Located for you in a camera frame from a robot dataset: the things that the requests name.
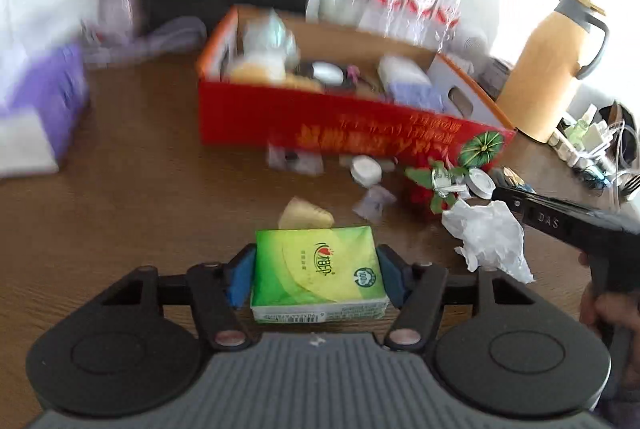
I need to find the dark blue snack packet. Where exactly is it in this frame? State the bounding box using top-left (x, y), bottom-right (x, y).
top-left (489, 167), bottom-right (536, 194)

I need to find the white plastic case in box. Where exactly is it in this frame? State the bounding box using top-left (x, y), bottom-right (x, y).
top-left (378, 56), bottom-right (432, 88)

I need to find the white astronaut speaker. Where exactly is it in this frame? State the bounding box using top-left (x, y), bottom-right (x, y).
top-left (456, 28), bottom-right (489, 65)

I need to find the green crumpled plastic bag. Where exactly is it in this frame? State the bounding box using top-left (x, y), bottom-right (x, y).
top-left (242, 9), bottom-right (299, 62)

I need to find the purple candy wrapper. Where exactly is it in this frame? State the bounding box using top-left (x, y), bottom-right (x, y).
top-left (352, 186), bottom-right (397, 223)

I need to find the purple cable bundle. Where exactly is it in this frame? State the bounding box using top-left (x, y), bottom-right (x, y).
top-left (81, 15), bottom-right (208, 68)

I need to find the small green spray bottle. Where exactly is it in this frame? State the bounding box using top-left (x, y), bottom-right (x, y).
top-left (572, 104), bottom-right (598, 144)

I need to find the white round cap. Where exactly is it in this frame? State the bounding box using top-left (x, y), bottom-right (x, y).
top-left (350, 155), bottom-right (383, 189)

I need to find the clear wrapper with dark candy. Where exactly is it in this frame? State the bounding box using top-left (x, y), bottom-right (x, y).
top-left (266, 145), bottom-right (324, 177)

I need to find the crumpled white paper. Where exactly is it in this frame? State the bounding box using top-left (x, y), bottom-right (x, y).
top-left (442, 201), bottom-right (535, 284)

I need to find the green tissue pack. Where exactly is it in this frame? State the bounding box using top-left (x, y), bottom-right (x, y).
top-left (250, 225), bottom-right (390, 324)

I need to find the person's right hand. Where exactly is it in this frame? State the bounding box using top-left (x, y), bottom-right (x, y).
top-left (579, 283), bottom-right (639, 348)

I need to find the red cardboard box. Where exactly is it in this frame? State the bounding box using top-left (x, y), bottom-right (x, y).
top-left (196, 6), bottom-right (515, 168)

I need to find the middle water bottle red label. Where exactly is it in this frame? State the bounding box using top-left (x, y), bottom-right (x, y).
top-left (390, 0), bottom-right (436, 45)

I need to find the red strawberry shaped package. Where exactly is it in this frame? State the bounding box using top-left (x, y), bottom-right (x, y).
top-left (404, 160), bottom-right (471, 222)

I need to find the yellow thermos jug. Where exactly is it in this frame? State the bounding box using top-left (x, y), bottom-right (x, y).
top-left (497, 0), bottom-right (610, 143)

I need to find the purple tissue box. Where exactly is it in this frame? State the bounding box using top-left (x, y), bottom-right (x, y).
top-left (1, 44), bottom-right (89, 178)

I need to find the white round tape roll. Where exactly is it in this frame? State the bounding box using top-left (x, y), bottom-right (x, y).
top-left (465, 168), bottom-right (496, 201)

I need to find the purple cloth in box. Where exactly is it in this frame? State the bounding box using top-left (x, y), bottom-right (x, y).
top-left (387, 82), bottom-right (445, 113)

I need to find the yellow soap bar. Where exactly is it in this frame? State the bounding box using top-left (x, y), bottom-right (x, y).
top-left (278, 196), bottom-right (335, 230)

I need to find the right water bottle red label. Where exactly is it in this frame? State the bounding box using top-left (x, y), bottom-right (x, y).
top-left (423, 0), bottom-right (461, 51)

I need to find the white power strip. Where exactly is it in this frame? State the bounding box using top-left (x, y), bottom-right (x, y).
top-left (547, 120), bottom-right (613, 169)

